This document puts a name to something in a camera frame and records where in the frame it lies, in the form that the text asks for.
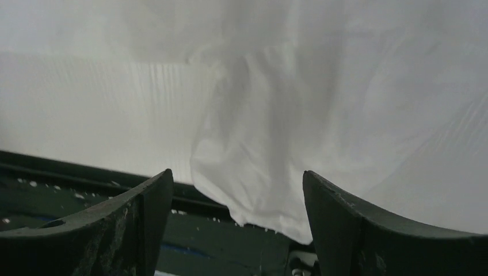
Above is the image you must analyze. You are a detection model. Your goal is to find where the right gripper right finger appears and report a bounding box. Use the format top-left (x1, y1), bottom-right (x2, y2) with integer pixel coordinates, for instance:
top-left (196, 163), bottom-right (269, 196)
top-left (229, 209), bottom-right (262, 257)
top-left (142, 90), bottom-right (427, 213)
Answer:
top-left (303, 171), bottom-right (487, 275)

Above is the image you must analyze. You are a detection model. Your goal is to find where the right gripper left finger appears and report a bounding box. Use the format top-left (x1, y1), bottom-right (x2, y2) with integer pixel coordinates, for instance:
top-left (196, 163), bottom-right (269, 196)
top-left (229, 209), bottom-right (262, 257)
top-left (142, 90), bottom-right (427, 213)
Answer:
top-left (1, 169), bottom-right (174, 275)

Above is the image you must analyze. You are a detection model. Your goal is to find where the white printed t-shirt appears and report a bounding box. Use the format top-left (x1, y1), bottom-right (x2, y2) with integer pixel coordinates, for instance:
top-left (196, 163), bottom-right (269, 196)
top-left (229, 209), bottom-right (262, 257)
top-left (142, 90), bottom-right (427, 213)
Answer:
top-left (117, 1), bottom-right (487, 243)

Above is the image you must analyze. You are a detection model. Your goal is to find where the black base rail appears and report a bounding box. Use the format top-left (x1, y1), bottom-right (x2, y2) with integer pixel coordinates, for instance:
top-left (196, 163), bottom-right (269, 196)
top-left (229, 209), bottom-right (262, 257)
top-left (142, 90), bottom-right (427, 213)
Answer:
top-left (1, 151), bottom-right (317, 275)

